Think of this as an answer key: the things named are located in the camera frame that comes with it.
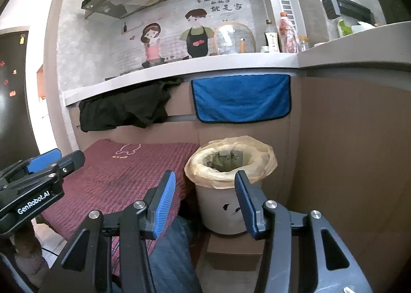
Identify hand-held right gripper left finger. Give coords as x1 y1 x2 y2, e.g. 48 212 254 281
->
39 170 183 293

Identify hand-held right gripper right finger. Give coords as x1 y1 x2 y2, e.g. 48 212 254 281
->
234 170 375 293

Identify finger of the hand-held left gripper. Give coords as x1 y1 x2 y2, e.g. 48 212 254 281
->
0 150 86 199
0 148 62 184

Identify white panda print bin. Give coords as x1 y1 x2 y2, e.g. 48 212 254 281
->
194 182 254 236

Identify yellow plastic bin liner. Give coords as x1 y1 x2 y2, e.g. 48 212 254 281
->
184 136 277 189

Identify person's left forearm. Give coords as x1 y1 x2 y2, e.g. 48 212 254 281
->
0 214 52 293

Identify maroon striped table cloth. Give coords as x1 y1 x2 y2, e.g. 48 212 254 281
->
40 139 201 277

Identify cardboard box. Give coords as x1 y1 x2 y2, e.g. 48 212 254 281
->
196 232 267 281

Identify black refrigerator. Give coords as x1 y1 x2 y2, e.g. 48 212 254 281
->
0 26 41 172

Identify person's leg in jeans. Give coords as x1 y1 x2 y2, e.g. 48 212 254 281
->
111 216 203 293

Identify black cloth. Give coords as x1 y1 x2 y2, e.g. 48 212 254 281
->
79 76 184 132

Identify blue towel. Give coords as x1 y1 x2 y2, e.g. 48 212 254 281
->
191 74 292 123

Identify grey kitchen counter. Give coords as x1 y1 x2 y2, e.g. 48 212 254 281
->
62 22 411 107

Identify dark soy sauce bottle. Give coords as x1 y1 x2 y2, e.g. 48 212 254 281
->
264 20 279 53

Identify round wooden framed lid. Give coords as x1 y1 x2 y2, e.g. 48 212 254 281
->
213 23 256 55

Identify red label plastic bottle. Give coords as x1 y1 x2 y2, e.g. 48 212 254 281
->
279 12 298 53

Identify green white plastic bag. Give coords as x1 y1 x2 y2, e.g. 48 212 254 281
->
337 20 382 37

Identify white vent grille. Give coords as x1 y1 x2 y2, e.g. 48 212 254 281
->
279 0 294 19

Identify black perforated utensil holder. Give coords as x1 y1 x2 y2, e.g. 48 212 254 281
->
322 0 341 19

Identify cartoon couple wall sticker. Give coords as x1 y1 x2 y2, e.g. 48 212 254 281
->
119 0 257 69

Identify black wall rack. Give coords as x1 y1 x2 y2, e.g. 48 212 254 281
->
335 0 376 24

